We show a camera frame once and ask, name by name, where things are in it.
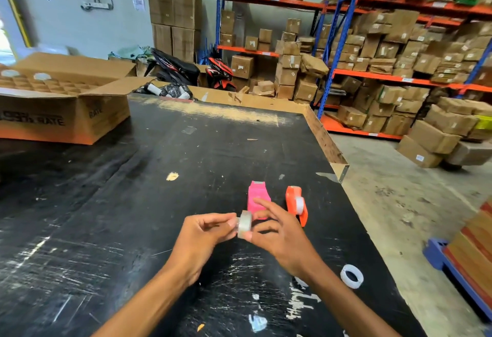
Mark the clear tape roll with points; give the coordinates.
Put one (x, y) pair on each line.
(244, 224)

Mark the person's right hand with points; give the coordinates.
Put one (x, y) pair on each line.
(286, 240)

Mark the metal table corner bracket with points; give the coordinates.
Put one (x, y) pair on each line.
(341, 171)

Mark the wide orange and blue rack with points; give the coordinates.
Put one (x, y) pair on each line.
(384, 76)

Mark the person's right thumb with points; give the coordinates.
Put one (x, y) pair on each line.
(256, 236)

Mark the open cardboard box with dividers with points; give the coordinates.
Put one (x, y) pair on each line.
(69, 113)

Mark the person's left forearm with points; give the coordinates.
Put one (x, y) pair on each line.
(150, 302)

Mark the yellow green box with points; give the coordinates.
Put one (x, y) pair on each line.
(484, 122)

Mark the pile of large floor boxes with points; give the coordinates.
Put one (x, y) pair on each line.
(442, 133)

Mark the cardboard boxes on narrow rack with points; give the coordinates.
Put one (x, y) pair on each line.
(242, 65)

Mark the red and black motorcycle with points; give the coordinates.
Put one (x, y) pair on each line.
(220, 73)

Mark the white paper notice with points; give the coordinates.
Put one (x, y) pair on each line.
(138, 0)

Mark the narrow orange and blue rack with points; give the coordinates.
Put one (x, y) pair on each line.
(265, 0)

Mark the person's left thumb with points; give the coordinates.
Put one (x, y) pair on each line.
(226, 233)

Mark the tall stack of cardboard cartons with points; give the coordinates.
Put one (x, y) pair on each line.
(175, 17)

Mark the person's right forearm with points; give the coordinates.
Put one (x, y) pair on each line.
(346, 306)

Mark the pale green plastic bag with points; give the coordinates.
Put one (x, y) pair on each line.
(130, 52)

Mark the pink tape dispenser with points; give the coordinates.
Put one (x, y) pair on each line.
(255, 196)

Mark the orange striped cartons on pallet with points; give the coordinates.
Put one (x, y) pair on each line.
(474, 250)

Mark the floor stack of small boxes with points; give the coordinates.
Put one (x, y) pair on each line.
(288, 73)

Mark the black scooter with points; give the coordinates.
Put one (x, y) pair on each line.
(175, 67)

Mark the blue pallet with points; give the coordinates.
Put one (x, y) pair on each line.
(438, 254)

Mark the orange tape dispenser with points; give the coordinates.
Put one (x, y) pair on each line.
(294, 196)

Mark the black plastic bag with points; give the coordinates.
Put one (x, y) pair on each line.
(173, 90)

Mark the person's left hand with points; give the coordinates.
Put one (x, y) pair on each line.
(188, 240)

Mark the cardboard boxes on wide rack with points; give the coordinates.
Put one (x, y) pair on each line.
(399, 44)

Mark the white empty tape core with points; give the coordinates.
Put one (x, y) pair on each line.
(345, 280)

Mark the person's right middle finger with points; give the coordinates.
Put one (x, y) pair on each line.
(269, 206)

